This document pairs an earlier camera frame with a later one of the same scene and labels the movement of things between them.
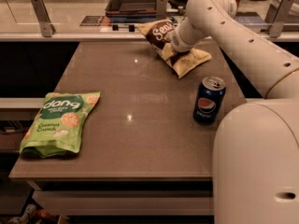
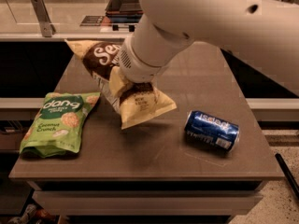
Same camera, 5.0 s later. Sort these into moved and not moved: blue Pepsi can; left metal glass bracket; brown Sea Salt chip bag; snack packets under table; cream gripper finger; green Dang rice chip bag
Moved: cream gripper finger; brown Sea Salt chip bag; blue Pepsi can
Not moved: snack packets under table; left metal glass bracket; green Dang rice chip bag
